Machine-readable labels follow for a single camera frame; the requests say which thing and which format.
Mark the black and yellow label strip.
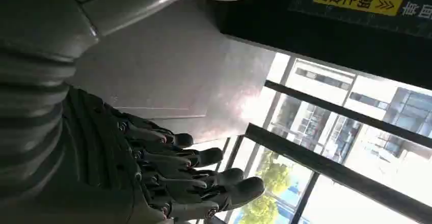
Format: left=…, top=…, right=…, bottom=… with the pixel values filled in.
left=288, top=0, right=432, bottom=40

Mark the black scanner column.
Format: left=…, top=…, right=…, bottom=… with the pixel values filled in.
left=207, top=0, right=432, bottom=91

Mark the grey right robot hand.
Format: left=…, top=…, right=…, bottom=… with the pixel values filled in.
left=0, top=0, right=267, bottom=224

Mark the green tree outside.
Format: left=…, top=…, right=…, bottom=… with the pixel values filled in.
left=237, top=148, right=292, bottom=224

